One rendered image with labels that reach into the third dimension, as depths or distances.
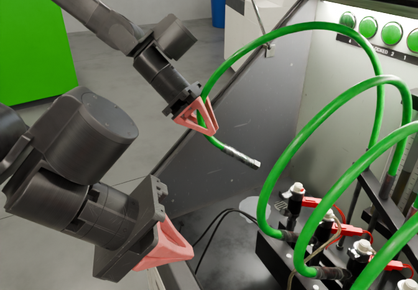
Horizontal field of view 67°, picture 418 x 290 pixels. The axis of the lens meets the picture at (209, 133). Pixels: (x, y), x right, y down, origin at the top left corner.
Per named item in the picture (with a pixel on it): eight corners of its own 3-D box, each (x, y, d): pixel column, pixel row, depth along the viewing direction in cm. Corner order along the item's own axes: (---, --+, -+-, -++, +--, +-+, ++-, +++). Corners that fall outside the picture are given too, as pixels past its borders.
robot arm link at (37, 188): (4, 178, 31) (-16, 220, 26) (43, 127, 29) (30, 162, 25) (70, 206, 34) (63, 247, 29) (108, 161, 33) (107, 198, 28)
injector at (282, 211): (269, 258, 75) (278, 190, 64) (285, 250, 77) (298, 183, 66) (276, 267, 73) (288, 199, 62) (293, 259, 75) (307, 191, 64)
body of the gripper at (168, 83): (204, 86, 66) (179, 60, 66) (191, 96, 57) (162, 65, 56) (183, 107, 69) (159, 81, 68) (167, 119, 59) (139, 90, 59)
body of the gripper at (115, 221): (170, 221, 30) (103, 190, 27) (107, 284, 33) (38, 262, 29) (163, 179, 36) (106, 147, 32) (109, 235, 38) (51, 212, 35)
